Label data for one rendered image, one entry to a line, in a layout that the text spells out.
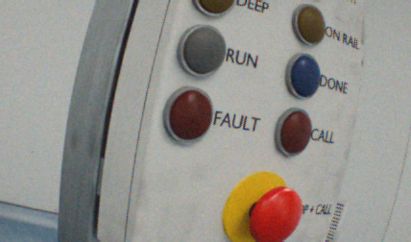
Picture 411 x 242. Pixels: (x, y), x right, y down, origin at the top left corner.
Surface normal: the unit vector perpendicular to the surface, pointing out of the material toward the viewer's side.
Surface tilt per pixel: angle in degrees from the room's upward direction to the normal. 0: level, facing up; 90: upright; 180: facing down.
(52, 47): 90
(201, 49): 90
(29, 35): 90
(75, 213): 90
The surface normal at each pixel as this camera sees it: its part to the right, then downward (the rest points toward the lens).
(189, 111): 0.55, 0.12
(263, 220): 0.18, 0.13
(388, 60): -0.79, -0.12
